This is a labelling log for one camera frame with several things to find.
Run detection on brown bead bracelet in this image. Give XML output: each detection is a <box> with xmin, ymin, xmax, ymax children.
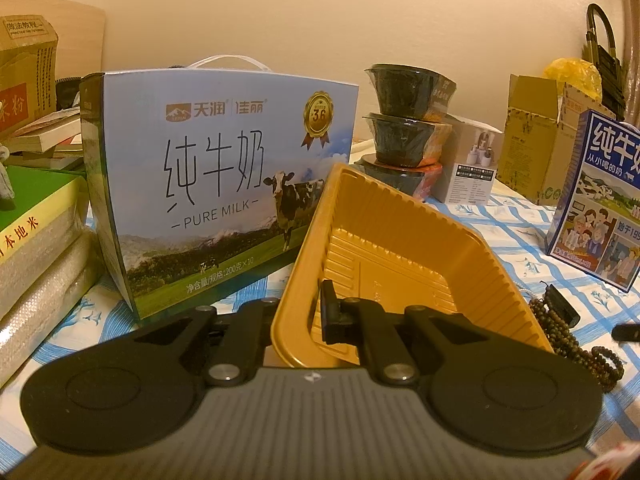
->
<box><xmin>527</xmin><ymin>283</ymin><xmax>626</xmax><ymax>394</ymax></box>

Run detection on golden plastic tray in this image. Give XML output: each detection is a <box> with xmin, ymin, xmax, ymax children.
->
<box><xmin>271</xmin><ymin>164</ymin><xmax>551</xmax><ymax>368</ymax></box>

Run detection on blue checked tablecloth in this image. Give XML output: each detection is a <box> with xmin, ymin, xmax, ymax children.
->
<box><xmin>1</xmin><ymin>183</ymin><xmax>639</xmax><ymax>471</ymax></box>

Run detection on dark blue milk carton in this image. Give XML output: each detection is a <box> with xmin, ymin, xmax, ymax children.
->
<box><xmin>546</xmin><ymin>110</ymin><xmax>640</xmax><ymax>292</ymax></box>

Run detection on lower clear rice bag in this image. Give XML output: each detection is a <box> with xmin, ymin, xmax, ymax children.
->
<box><xmin>1</xmin><ymin>230</ymin><xmax>103</xmax><ymax>386</ymax></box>

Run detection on green top rice bag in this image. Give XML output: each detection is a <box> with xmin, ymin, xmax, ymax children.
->
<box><xmin>1</xmin><ymin>166</ymin><xmax>88</xmax><ymax>314</ymax></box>

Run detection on small white product box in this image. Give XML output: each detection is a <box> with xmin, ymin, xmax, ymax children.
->
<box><xmin>432</xmin><ymin>114</ymin><xmax>504</xmax><ymax>205</ymax></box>

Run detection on open brown cardboard box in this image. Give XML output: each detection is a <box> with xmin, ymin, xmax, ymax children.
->
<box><xmin>497</xmin><ymin>75</ymin><xmax>614</xmax><ymax>206</ymax></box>

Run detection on light blue pure milk carton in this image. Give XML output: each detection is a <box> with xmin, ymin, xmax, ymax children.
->
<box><xmin>79</xmin><ymin>54</ymin><xmax>359</xmax><ymax>322</ymax></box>

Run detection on bottom red noodle bowl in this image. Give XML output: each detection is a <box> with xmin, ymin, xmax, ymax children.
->
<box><xmin>352</xmin><ymin>154</ymin><xmax>442</xmax><ymax>202</ymax></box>

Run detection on grey white glove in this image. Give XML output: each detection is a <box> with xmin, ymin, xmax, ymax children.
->
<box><xmin>0</xmin><ymin>145</ymin><xmax>15</xmax><ymax>202</ymax></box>

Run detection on stacked paper books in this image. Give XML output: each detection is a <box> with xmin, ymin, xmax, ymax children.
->
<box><xmin>2</xmin><ymin>106</ymin><xmax>84</xmax><ymax>170</ymax></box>

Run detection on yellow plastic bag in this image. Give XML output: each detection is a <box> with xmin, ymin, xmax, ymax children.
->
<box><xmin>542</xmin><ymin>58</ymin><xmax>602</xmax><ymax>103</ymax></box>

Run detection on middle orange noodle bowl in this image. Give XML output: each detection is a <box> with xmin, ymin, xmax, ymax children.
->
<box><xmin>364</xmin><ymin>113</ymin><xmax>452</xmax><ymax>168</ymax></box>

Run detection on top black noodle bowl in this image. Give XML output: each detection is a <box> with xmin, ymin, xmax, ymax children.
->
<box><xmin>366</xmin><ymin>63</ymin><xmax>457</xmax><ymax>122</ymax></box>

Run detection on brown printed cardboard box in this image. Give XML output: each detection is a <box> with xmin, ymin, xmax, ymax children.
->
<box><xmin>0</xmin><ymin>14</ymin><xmax>58</xmax><ymax>140</ymax></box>

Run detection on wooden board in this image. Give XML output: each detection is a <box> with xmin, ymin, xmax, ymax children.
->
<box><xmin>1</xmin><ymin>0</ymin><xmax>106</xmax><ymax>79</ymax></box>

